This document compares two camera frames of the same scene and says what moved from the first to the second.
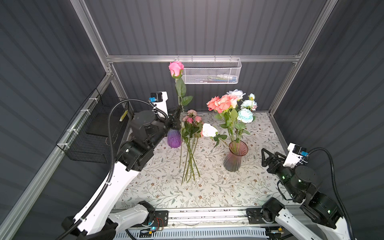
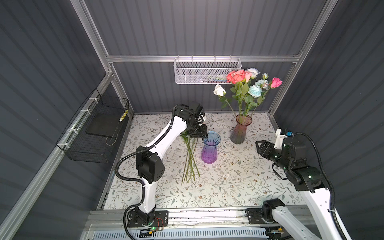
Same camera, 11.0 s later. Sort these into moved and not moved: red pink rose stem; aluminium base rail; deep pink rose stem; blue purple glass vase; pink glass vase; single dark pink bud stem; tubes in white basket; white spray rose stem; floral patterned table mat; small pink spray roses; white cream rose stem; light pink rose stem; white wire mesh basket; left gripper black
Moved: red pink rose stem; pink glass vase; light pink rose stem; blue purple glass vase; white spray rose stem; single dark pink bud stem; white cream rose stem; deep pink rose stem; left gripper black
Not moved: small pink spray roses; tubes in white basket; aluminium base rail; white wire mesh basket; floral patterned table mat
